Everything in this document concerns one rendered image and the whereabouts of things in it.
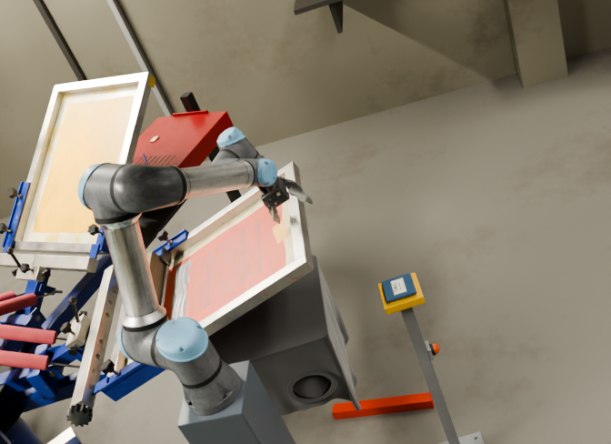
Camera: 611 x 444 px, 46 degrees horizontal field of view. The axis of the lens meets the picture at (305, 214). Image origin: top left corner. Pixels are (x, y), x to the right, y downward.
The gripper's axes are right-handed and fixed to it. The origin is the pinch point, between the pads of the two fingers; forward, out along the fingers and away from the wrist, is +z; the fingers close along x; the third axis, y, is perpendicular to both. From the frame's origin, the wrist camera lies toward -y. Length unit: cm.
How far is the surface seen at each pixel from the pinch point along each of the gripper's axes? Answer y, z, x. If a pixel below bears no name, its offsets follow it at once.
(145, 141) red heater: -136, -4, -79
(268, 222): -8.2, 2.8, -12.1
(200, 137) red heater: -118, 4, -49
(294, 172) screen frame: -21.1, -1.3, 2.1
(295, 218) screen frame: 5.7, -1.0, 0.2
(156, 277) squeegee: -9, -2, -56
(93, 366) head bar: 19, -2, -80
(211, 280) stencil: 2.8, 3.7, -36.6
